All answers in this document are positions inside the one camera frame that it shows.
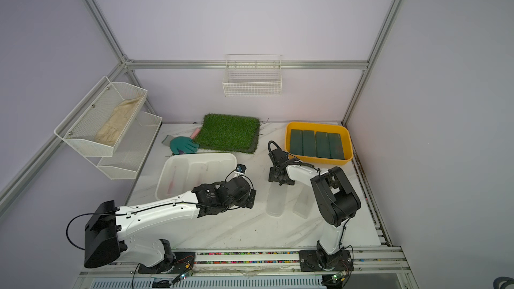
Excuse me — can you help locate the yellow plastic storage box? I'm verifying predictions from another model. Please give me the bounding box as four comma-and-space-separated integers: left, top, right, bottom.
285, 122, 354, 166

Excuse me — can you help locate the green artificial grass mat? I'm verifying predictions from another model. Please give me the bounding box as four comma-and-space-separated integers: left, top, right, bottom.
194, 113, 260, 154

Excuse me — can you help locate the upper white mesh shelf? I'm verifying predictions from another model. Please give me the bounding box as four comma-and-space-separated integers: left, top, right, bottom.
54, 77, 147, 157

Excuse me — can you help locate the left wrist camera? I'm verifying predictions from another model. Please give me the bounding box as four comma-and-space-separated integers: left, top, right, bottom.
235, 164, 247, 175

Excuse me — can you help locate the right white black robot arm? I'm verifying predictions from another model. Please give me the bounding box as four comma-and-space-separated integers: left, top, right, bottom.
267, 140, 361, 264

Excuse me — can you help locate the beige cloth in shelf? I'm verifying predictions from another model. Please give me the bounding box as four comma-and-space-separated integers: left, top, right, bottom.
95, 97, 143, 147

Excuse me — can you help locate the white wire wall basket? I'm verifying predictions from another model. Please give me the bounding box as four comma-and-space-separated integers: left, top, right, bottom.
222, 54, 282, 98

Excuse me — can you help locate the clear pencil case with pink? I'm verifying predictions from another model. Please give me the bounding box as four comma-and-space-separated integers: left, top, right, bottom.
166, 159, 189, 196

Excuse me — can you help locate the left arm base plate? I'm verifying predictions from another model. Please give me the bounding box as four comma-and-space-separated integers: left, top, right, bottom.
137, 252, 196, 274

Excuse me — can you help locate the lower white mesh shelf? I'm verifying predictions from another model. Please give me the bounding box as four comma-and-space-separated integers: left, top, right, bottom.
86, 111, 162, 180

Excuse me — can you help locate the white mesh shelf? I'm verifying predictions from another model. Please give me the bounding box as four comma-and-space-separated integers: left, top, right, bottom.
54, 77, 147, 157
86, 111, 162, 180

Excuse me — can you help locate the green rubber glove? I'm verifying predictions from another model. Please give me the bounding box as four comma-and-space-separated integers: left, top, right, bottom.
161, 135, 199, 155

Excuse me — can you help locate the white plastic storage box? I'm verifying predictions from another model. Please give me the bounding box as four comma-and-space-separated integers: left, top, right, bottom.
155, 153, 237, 200

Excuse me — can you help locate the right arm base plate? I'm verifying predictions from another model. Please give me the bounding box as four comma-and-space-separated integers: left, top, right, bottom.
298, 250, 353, 272

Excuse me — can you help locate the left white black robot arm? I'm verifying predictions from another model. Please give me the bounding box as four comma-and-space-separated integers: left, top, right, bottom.
84, 175, 256, 274

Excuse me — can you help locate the pink object behind box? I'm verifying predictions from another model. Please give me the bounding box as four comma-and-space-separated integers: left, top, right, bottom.
190, 128, 201, 139

